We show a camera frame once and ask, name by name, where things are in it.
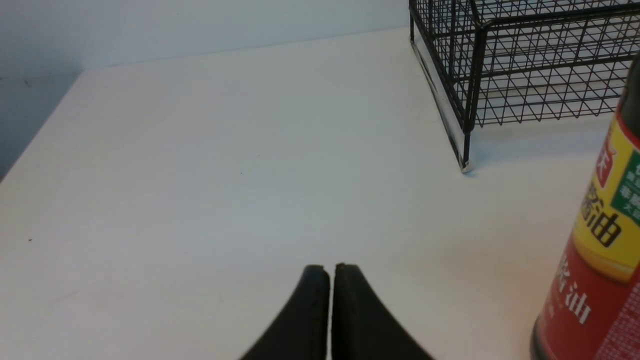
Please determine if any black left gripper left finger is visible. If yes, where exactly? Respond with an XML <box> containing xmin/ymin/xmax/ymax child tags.
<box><xmin>242</xmin><ymin>264</ymin><xmax>330</xmax><ymax>360</ymax></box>

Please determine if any black wire mesh rack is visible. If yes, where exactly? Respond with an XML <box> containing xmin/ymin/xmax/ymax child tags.
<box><xmin>407</xmin><ymin>0</ymin><xmax>640</xmax><ymax>173</ymax></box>

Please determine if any soy sauce bottle brown cap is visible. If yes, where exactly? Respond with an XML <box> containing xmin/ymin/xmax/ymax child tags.
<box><xmin>530</xmin><ymin>50</ymin><xmax>640</xmax><ymax>360</ymax></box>

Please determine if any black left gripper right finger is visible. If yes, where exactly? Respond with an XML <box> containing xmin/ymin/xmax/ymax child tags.
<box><xmin>331</xmin><ymin>263</ymin><xmax>432</xmax><ymax>360</ymax></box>

